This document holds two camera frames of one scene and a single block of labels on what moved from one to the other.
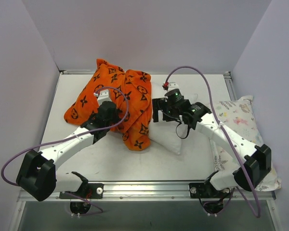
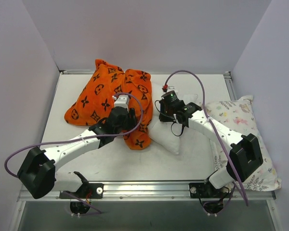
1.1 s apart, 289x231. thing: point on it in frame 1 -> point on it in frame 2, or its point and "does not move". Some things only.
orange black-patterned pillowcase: (130, 90) does not move
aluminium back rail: (92, 72) does not move
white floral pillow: (238, 115) does not move
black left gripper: (109, 109) -> (132, 118)
